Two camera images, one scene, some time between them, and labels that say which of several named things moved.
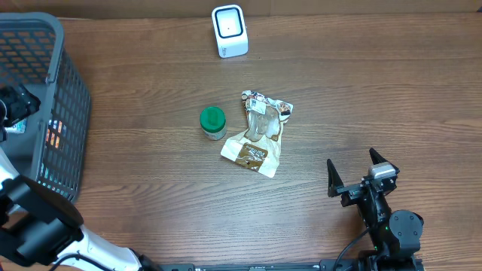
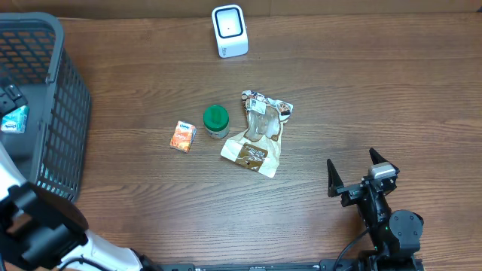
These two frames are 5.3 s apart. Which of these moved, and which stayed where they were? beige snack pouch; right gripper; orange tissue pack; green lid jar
Moved: orange tissue pack
Stayed: green lid jar; right gripper; beige snack pouch
